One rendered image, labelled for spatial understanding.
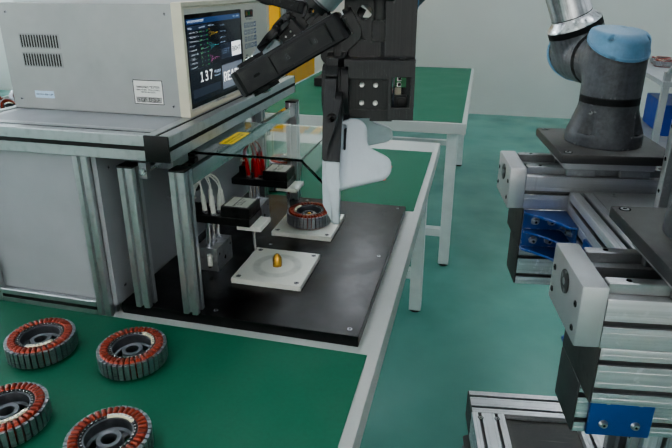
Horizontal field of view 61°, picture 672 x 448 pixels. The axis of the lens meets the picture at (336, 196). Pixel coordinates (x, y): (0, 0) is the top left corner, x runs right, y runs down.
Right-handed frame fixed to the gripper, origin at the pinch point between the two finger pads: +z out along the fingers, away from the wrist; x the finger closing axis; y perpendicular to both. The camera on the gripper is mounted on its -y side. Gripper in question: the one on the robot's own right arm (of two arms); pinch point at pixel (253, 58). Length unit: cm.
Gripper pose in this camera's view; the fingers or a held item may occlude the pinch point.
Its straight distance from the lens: 134.1
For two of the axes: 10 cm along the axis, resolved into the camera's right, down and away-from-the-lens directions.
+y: 6.9, 7.2, 0.9
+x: 2.4, -3.4, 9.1
